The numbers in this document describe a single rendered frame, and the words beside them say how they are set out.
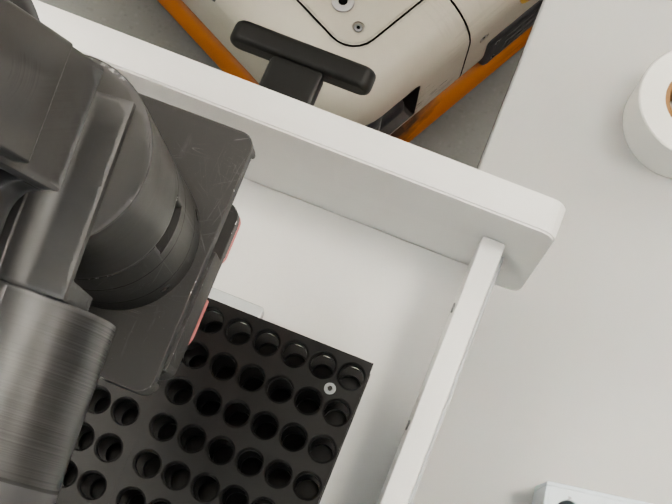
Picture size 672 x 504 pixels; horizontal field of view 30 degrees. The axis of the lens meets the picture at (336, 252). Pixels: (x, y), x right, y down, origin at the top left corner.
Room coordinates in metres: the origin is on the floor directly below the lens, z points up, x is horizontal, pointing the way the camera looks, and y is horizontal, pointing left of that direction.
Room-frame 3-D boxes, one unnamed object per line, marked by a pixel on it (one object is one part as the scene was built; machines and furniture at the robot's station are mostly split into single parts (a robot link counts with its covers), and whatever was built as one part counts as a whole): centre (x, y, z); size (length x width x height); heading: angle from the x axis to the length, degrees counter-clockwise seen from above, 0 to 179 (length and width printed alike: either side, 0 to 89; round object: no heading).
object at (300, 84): (0.24, 0.03, 0.91); 0.07 x 0.04 x 0.01; 73
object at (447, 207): (0.22, 0.04, 0.87); 0.29 x 0.02 x 0.11; 73
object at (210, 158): (0.12, 0.08, 1.06); 0.10 x 0.07 x 0.07; 164
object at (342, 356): (0.12, 0.06, 0.90); 0.18 x 0.02 x 0.01; 73
